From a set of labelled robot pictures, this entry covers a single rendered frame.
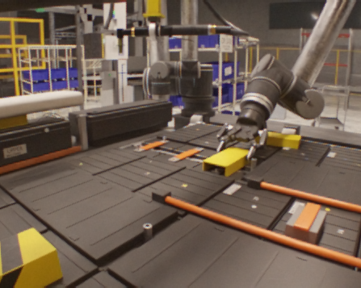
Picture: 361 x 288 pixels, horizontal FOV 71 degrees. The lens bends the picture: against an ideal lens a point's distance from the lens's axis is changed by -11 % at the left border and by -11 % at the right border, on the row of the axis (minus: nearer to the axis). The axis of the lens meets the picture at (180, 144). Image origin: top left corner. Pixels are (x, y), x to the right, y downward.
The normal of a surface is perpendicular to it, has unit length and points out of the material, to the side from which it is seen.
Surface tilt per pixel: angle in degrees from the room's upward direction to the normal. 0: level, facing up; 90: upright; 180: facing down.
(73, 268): 0
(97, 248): 0
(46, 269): 90
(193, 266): 0
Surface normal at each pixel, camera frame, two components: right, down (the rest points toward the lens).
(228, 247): 0.00, -0.96
